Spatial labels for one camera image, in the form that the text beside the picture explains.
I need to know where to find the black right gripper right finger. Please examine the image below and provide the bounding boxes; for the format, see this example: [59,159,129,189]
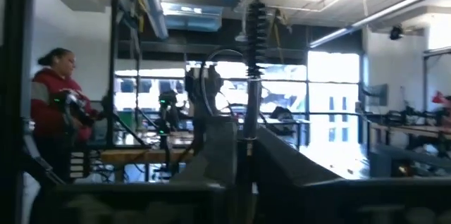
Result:
[253,126,342,224]

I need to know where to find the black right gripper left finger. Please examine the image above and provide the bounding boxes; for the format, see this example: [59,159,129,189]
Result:
[171,119,238,224]

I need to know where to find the wooden workbench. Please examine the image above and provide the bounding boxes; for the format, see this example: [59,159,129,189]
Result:
[99,147,195,166]

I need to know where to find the large bright window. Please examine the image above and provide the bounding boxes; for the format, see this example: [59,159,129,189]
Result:
[114,50,361,180]

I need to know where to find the black metal rack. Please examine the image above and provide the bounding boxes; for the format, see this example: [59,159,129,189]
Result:
[110,0,142,148]

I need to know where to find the grey ceiling pipe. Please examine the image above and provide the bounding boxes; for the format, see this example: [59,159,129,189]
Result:
[131,0,171,40]

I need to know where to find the person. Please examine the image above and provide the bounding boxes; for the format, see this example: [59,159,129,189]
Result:
[30,46,105,186]

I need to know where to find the long ceiling light strip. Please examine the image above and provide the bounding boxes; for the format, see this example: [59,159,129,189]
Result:
[309,0,451,49]

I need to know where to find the red object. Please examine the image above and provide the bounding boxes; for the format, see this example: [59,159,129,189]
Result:
[432,90,451,106]

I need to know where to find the black ceiling spotlight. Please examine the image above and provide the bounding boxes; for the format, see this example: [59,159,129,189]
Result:
[388,24,404,41]

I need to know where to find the grey wall monitor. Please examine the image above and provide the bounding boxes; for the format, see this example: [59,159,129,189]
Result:
[362,83,389,107]

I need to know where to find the black metal rig frame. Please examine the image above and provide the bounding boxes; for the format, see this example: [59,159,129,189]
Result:
[0,0,35,224]

